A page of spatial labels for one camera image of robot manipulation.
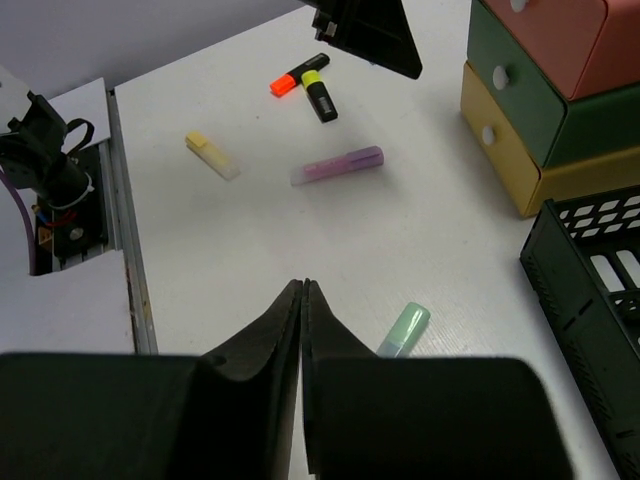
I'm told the orange top drawer box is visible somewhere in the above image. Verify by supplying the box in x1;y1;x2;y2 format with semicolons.
486;0;639;100

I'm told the black file organizer rack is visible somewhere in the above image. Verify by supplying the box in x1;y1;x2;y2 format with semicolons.
520;186;639;479

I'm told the black yellow highlighter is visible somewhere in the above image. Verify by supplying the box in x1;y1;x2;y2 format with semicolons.
301;70;338;123

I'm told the green drawer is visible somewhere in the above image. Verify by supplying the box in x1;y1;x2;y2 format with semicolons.
467;1;639;168

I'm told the yellow bottom drawer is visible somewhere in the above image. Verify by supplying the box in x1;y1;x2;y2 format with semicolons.
460;63;639;218

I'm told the pastel green highlighter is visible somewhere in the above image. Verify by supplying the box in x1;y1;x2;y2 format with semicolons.
376;302;431;358

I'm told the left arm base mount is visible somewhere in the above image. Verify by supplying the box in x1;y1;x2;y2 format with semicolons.
1;91;110;276

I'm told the pastel yellow highlighter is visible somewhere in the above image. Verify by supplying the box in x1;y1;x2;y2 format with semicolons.
185;131;240;181

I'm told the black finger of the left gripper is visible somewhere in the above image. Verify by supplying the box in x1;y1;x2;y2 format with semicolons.
310;0;423;80

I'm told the pastel purple highlighter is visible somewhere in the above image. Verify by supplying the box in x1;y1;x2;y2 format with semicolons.
290;146;384;186

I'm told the black orange highlighter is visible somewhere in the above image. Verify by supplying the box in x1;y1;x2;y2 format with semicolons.
269;53;330;98

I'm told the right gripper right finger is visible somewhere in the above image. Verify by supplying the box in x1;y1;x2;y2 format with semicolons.
301;280;570;479

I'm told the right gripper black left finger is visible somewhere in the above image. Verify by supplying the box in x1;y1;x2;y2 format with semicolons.
1;280;303;479

